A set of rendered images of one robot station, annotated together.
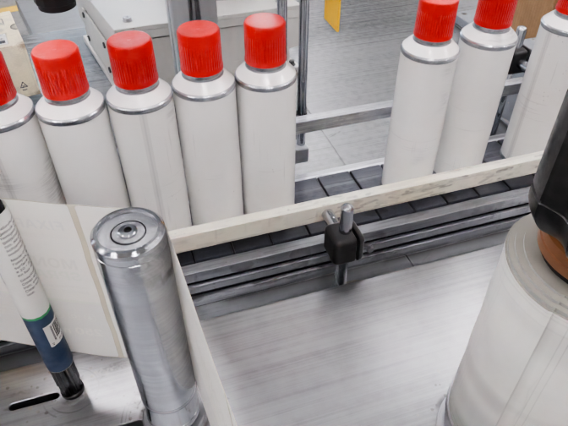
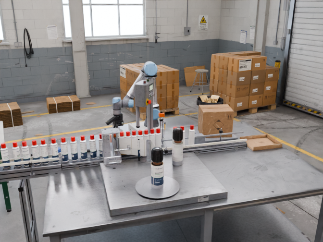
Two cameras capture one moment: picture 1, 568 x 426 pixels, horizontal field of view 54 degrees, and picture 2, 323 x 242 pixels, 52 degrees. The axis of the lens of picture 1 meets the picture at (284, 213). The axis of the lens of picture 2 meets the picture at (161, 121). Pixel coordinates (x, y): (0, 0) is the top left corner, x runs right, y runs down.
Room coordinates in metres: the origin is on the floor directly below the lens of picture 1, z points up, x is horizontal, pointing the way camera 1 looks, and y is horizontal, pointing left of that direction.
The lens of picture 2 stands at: (-2.23, -0.14, 2.08)
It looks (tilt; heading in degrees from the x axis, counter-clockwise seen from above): 19 degrees down; 3
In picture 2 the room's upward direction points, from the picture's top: straight up
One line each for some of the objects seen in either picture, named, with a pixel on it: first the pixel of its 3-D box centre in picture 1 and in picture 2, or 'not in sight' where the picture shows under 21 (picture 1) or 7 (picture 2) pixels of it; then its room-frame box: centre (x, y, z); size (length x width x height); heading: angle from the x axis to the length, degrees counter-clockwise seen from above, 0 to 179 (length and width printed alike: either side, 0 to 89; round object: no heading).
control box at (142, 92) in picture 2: not in sight; (143, 93); (0.48, 0.14, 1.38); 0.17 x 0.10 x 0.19; 163
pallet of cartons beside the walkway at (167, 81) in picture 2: not in sight; (148, 89); (4.47, 0.45, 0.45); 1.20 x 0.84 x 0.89; 30
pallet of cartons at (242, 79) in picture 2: not in sight; (243, 82); (4.63, -1.51, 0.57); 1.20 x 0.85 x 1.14; 121
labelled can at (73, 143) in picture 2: not in sight; (74, 148); (0.21, 0.69, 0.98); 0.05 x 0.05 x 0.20
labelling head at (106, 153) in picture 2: not in sight; (111, 145); (0.21, 0.38, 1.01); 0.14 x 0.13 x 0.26; 108
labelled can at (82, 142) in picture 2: not in sight; (83, 147); (0.23, 0.61, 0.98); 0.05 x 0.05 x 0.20
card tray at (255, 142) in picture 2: not in sight; (260, 141); (0.74, -0.94, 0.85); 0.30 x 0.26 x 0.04; 108
